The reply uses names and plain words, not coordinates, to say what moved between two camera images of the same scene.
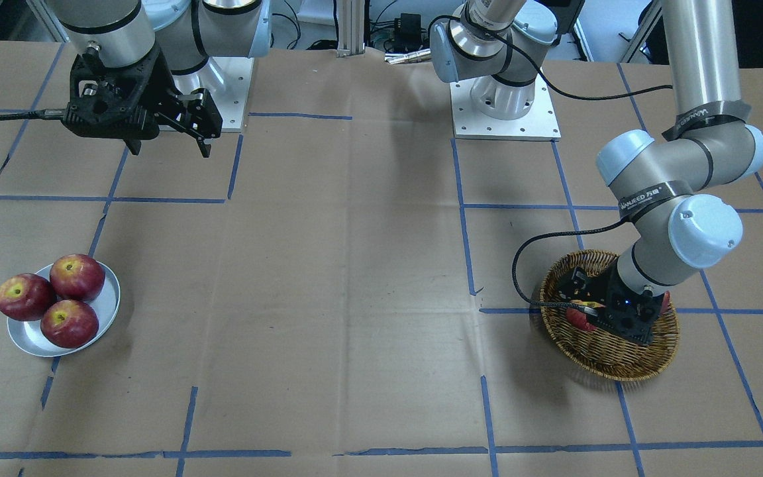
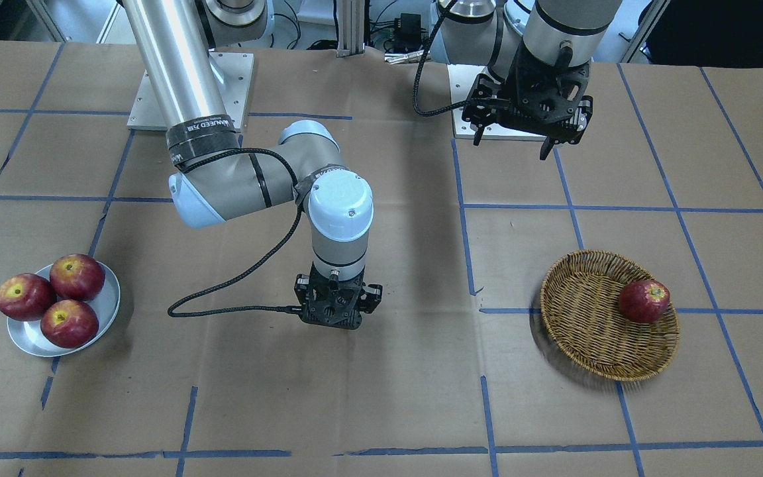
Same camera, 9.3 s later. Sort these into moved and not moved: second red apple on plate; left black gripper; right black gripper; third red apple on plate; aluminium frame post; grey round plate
Moved: left black gripper; right black gripper
Not moved: third red apple on plate; aluminium frame post; grey round plate; second red apple on plate
